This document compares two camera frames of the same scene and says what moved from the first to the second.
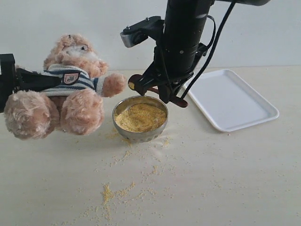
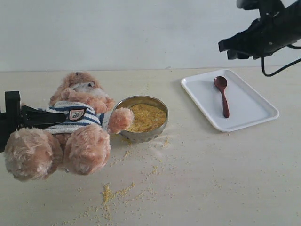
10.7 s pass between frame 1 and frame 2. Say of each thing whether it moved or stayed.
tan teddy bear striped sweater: moved
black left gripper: moved
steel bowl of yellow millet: stayed
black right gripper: moved
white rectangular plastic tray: stayed
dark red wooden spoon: moved
